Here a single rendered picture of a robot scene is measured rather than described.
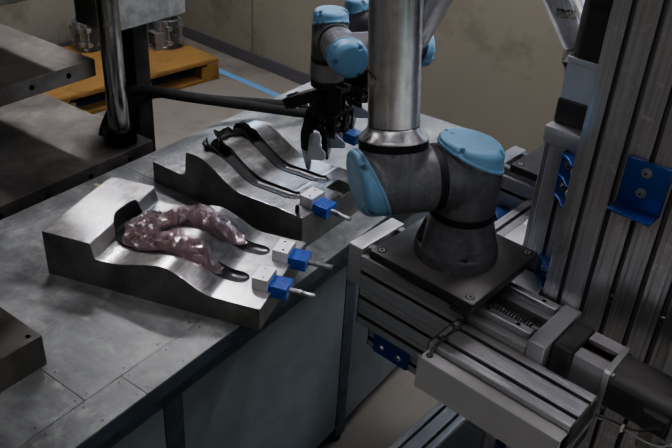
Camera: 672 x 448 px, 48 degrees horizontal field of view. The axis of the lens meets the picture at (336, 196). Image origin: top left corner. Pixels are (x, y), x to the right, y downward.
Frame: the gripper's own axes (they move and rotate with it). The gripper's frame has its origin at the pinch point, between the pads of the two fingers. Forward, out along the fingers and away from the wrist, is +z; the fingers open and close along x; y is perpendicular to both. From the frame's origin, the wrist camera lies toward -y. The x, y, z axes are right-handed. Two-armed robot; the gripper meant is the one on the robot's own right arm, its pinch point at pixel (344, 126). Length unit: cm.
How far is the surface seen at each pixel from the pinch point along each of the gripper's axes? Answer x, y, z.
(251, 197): -35.9, -1.2, 6.7
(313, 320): -32, 16, 38
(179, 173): -35.9, -25.7, 9.1
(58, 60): -35, -72, -9
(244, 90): 169, -189, 95
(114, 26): -25, -60, -19
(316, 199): -29.7, 13.6, 4.2
